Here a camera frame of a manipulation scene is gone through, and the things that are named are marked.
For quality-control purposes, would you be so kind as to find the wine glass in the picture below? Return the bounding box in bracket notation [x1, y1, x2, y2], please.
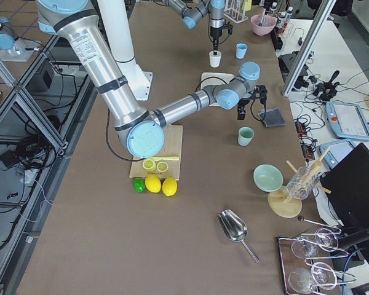
[291, 227, 338, 259]
[288, 262, 337, 294]

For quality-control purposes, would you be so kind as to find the clear textured glass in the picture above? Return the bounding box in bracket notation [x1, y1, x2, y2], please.
[287, 167, 320, 200]

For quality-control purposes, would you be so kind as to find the yellow lemon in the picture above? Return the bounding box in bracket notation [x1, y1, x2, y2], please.
[145, 175, 162, 193]
[162, 177, 178, 197]

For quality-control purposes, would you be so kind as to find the black monitor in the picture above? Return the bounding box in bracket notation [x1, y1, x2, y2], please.
[320, 143, 369, 228]

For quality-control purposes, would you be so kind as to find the wooden cutting board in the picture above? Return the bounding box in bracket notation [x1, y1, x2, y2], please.
[129, 125, 183, 181]

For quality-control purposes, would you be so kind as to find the grey folded cloth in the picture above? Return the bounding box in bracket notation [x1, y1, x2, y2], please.
[258, 108, 286, 128]

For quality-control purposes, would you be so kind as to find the green lime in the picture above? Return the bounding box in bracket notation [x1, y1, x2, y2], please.
[132, 178, 146, 192]

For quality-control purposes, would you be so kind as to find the pink bowl with ice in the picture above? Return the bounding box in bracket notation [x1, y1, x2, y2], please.
[250, 14, 276, 36]

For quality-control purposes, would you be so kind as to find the lemon slice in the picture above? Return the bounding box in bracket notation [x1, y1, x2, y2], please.
[156, 161, 169, 173]
[142, 159, 157, 172]

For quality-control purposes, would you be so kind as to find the yellow plastic knife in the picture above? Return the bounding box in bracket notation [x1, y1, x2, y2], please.
[146, 156, 180, 162]

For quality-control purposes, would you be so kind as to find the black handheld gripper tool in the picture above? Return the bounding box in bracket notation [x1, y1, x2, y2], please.
[313, 70, 340, 103]

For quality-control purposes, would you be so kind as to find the blue teach pendant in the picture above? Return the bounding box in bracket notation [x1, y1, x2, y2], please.
[325, 101, 369, 141]

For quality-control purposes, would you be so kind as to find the green cup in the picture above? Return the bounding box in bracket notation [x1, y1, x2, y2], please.
[237, 127, 254, 146]

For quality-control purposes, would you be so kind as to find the metal scoop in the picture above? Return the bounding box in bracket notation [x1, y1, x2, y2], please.
[217, 209, 260, 263]

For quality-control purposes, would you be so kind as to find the wooden cup stand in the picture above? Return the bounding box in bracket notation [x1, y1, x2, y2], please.
[268, 147, 331, 218]

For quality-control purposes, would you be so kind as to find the cream white cup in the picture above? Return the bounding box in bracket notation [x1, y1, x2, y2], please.
[209, 50, 222, 68]

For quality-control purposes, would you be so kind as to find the aluminium frame post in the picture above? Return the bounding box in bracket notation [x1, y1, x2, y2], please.
[282, 0, 336, 98]

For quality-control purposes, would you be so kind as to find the green bowl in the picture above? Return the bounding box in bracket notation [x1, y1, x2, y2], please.
[253, 164, 284, 192]

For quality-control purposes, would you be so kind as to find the white wire rack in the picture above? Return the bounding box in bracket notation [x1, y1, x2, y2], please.
[224, 0, 248, 23]

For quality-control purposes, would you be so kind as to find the yellow bottle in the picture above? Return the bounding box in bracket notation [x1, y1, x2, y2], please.
[242, 0, 252, 12]

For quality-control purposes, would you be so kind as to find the blue cup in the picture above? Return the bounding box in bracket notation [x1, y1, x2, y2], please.
[236, 43, 248, 60]

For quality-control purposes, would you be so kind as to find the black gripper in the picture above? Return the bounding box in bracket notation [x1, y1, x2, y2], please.
[237, 97, 252, 120]
[210, 26, 224, 56]

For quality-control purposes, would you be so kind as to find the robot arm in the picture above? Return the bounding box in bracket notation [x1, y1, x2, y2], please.
[36, 1, 260, 158]
[162, 0, 233, 56]

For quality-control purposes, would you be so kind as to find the white pillar base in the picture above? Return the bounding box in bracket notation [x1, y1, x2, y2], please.
[98, 0, 153, 101]

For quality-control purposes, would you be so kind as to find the metal tube in bowl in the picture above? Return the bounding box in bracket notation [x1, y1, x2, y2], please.
[258, 8, 266, 26]

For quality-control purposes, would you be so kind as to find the cream rabbit tray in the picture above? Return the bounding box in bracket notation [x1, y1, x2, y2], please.
[200, 73, 239, 110]

